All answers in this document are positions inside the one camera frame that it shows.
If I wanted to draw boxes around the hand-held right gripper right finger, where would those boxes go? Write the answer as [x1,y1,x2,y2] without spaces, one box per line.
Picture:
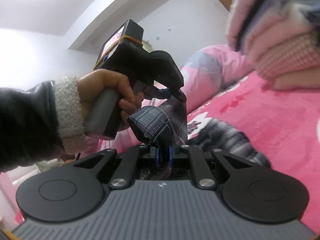
[169,145,253,189]

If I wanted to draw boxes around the pink floral blanket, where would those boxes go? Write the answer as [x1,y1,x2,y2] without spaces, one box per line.
[96,70,320,233]

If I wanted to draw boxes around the stack of folded clothes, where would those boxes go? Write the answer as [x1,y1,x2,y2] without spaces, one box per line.
[226,0,320,90]

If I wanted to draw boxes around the pink grey floral quilt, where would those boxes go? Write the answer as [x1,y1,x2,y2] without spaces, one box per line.
[180,44,253,115]

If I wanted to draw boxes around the person's left hand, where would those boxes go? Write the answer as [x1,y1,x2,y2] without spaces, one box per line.
[76,69,145,137]

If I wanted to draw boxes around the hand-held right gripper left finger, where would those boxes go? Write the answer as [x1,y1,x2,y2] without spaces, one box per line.
[74,145,160,189]

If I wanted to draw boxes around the black white plaid pants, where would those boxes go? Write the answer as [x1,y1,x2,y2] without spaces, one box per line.
[127,94,272,180]

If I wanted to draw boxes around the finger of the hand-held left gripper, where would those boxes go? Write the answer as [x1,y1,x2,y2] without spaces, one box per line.
[144,85,187,103]

